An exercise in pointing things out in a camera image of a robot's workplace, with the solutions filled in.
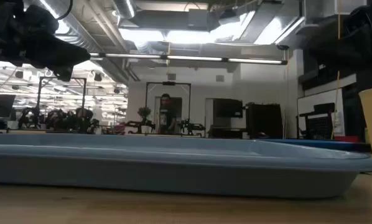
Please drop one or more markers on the blue round plate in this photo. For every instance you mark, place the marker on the blue round plate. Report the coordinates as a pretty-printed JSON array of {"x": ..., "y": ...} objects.
[{"x": 323, "y": 145}]

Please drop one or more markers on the whiteboard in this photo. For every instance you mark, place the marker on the whiteboard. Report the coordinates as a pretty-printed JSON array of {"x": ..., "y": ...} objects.
[{"x": 307, "y": 104}]

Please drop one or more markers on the person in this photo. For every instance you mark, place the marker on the person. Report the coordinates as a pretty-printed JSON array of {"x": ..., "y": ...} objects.
[{"x": 166, "y": 116}]

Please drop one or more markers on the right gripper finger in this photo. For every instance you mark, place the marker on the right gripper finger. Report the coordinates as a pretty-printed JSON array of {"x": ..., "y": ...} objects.
[
  {"x": 333, "y": 39},
  {"x": 333, "y": 54}
]

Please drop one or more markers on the long ceiling light fixture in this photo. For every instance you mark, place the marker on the long ceiling light fixture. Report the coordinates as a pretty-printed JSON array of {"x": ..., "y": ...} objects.
[{"x": 192, "y": 58}]

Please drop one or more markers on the black background robot arm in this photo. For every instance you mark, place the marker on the black background robot arm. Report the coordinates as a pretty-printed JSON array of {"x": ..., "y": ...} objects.
[
  {"x": 139, "y": 126},
  {"x": 192, "y": 127}
]

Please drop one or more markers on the potted green plant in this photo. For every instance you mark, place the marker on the potted green plant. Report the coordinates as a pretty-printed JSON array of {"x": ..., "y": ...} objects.
[{"x": 144, "y": 112}]

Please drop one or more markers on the black cabinet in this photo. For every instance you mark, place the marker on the black cabinet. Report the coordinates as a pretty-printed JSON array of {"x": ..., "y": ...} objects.
[{"x": 264, "y": 121}]

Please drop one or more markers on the light blue plastic tray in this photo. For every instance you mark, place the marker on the light blue plastic tray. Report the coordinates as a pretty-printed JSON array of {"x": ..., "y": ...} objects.
[{"x": 161, "y": 168}]

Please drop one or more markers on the black wall monitor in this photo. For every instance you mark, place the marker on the black wall monitor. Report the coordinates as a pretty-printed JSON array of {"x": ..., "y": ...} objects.
[{"x": 228, "y": 108}]

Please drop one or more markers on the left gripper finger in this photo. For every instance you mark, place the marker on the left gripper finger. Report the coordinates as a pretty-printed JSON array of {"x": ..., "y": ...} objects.
[
  {"x": 64, "y": 60},
  {"x": 64, "y": 48}
]

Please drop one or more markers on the red box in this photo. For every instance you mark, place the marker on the red box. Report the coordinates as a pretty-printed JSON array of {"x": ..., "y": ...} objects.
[{"x": 346, "y": 138}]

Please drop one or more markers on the round silver air duct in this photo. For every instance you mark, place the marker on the round silver air duct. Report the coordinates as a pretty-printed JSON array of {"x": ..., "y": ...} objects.
[{"x": 125, "y": 7}]

